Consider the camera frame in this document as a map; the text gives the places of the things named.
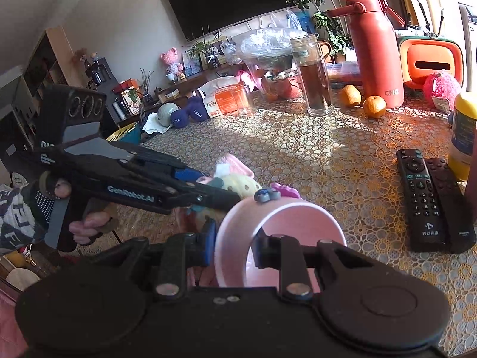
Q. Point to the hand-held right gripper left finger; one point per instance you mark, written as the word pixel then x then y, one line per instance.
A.
pixel 210 240

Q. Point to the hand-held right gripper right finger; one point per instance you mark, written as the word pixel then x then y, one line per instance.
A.
pixel 270 251

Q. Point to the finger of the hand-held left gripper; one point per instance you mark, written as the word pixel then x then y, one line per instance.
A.
pixel 188 175
pixel 149 198

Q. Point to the pink and purple flower mug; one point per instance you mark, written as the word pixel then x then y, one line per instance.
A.
pixel 238 231

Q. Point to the cream plush toy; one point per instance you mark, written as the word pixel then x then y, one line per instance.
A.
pixel 242 185

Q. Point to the person's left hand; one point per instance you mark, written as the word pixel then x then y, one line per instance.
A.
pixel 87 227

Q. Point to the yellow and blue strainer bowl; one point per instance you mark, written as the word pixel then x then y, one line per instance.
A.
pixel 125 132

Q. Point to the black coffee machine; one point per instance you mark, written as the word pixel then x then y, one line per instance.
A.
pixel 97 72

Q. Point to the illustrated card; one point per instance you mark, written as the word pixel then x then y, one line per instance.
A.
pixel 131 100

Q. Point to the blue dumbbell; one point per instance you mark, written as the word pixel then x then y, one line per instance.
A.
pixel 180 119
pixel 197 109

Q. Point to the red box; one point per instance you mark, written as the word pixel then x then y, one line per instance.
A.
pixel 125 85

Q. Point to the white cloth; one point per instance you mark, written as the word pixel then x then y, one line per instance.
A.
pixel 152 125

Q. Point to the green round container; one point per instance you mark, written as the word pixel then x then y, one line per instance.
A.
pixel 167 113

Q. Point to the vase with dry twigs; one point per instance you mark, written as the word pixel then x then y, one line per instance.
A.
pixel 147 93

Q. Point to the wooden bookshelf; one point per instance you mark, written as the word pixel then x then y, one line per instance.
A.
pixel 63 44

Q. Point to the orange and white tissue pack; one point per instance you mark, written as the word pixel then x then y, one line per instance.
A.
pixel 221 99

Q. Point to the wooden television cabinet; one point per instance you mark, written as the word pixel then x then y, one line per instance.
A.
pixel 193 84

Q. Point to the small clear glass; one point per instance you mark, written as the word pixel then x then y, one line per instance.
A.
pixel 246 100

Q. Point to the pink plush bunny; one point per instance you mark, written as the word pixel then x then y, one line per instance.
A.
pixel 172 63

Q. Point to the blue picture card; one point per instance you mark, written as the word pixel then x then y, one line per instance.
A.
pixel 192 65

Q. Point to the red net bag of oranges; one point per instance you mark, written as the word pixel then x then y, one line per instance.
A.
pixel 281 85

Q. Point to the plastic-covered fruit bowl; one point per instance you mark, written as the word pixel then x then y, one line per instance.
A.
pixel 266 48

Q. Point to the glass tea bottle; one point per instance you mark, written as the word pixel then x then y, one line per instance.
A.
pixel 315 82

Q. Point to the black remote with buttons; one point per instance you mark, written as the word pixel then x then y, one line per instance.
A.
pixel 423 201

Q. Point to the black television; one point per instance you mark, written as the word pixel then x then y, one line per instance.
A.
pixel 223 3

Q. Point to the orange fruit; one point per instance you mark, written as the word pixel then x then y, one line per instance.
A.
pixel 374 107
pixel 350 96

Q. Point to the clear plastic bag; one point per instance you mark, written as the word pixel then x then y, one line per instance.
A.
pixel 277 20
pixel 298 20

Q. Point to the pink plastic box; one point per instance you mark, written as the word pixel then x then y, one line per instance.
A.
pixel 343 72

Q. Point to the plain black remote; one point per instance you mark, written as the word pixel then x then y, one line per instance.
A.
pixel 454 209

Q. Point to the red thermos jug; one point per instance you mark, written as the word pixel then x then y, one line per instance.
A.
pixel 376 56

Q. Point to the yellow bottle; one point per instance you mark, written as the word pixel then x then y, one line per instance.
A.
pixel 464 138

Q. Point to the pink plush ball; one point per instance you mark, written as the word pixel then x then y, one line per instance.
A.
pixel 443 91

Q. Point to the orange tissue case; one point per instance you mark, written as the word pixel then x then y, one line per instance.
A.
pixel 428 56

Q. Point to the photo frame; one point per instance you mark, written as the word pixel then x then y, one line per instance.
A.
pixel 214 52

